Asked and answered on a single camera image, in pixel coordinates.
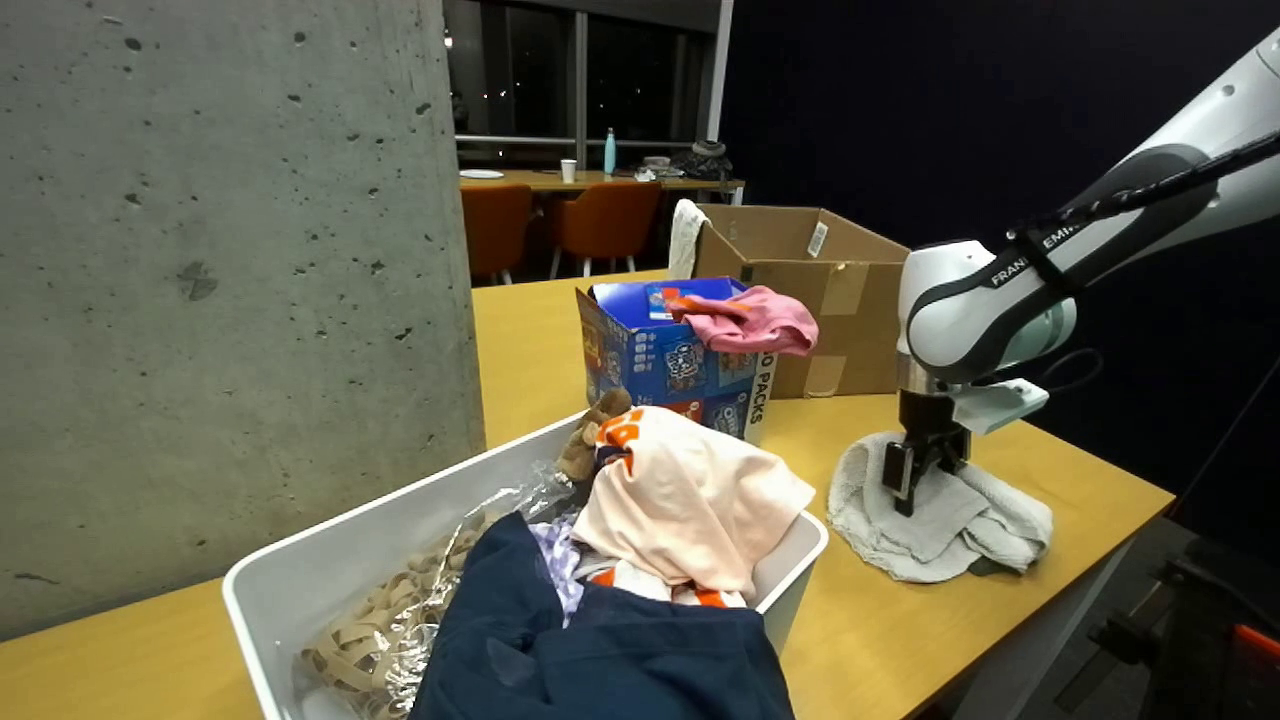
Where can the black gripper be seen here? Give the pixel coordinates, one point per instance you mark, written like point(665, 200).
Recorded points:
point(930, 433)

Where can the light grey towel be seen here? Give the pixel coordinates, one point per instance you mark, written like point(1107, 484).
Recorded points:
point(953, 527)

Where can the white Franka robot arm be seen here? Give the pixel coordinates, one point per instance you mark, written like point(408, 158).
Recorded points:
point(987, 313)

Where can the white plastic storage bin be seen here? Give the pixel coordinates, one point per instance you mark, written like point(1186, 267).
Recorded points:
point(333, 560)

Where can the brown cardboard box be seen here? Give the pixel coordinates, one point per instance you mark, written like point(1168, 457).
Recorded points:
point(854, 306)

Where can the peach cloth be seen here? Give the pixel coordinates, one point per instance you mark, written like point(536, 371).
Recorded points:
point(686, 502)

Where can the pink cloth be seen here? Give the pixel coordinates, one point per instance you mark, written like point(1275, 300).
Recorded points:
point(752, 321)

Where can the blue printed carton box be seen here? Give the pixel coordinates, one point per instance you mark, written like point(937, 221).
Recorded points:
point(652, 363)

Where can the brown plush toy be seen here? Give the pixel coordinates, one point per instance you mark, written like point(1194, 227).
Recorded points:
point(586, 446)

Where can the white cloth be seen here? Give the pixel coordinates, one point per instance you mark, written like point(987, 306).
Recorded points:
point(686, 237)

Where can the navy blue cloth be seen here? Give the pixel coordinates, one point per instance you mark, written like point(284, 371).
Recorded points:
point(600, 662)

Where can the purple checked cloth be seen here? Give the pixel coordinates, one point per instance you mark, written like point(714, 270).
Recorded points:
point(561, 560)

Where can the dark bag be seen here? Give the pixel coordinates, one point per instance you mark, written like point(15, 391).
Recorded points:
point(693, 163)

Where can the orange chair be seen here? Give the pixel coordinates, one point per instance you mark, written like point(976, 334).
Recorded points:
point(496, 231)
point(604, 221)

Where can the teal water bottle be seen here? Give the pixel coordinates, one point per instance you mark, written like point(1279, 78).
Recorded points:
point(610, 153)

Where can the white paper cup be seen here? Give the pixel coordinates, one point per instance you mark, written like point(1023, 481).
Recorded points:
point(569, 171)

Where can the long wooden desk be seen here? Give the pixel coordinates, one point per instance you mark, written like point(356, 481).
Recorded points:
point(533, 177)

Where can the grey patterned garment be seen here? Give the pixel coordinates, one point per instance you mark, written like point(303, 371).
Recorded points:
point(384, 625)

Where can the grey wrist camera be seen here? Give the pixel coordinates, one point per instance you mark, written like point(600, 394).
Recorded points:
point(1007, 401)

